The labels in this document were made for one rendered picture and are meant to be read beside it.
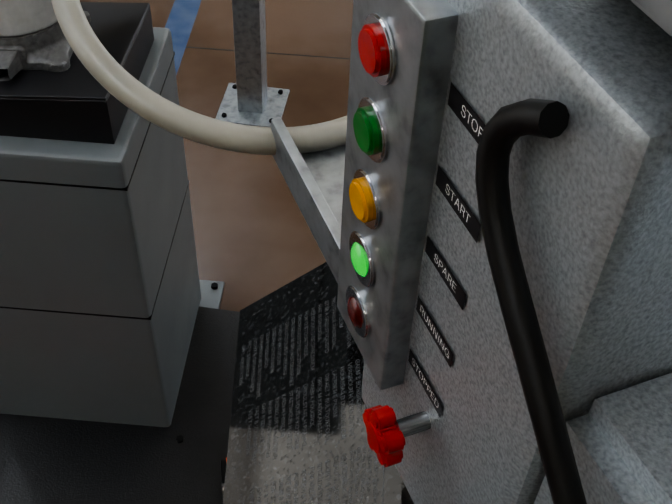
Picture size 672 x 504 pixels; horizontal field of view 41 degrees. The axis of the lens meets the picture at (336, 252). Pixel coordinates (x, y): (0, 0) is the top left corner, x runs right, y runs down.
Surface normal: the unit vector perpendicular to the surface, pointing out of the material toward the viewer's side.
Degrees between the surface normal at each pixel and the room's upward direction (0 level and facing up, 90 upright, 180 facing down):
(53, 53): 10
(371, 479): 45
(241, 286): 0
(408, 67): 90
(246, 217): 0
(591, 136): 90
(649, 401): 4
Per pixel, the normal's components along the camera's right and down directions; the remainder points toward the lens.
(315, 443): -0.68, -0.53
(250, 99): -0.14, 0.72
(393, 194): -0.93, 0.25
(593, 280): -0.72, 0.49
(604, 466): 0.00, -0.73
